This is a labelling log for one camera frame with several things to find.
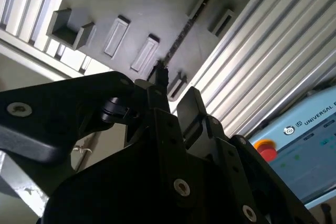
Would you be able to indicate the RAM stick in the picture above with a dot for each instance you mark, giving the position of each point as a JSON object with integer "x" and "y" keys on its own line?
{"x": 179, "y": 37}

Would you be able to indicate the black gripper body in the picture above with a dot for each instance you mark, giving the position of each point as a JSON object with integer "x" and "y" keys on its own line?
{"x": 118, "y": 187}

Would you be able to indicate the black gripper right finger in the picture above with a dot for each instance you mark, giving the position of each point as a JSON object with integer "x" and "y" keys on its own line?
{"x": 236, "y": 171}

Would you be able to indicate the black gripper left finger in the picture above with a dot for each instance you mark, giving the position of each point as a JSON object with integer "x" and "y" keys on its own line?
{"x": 52, "y": 113}

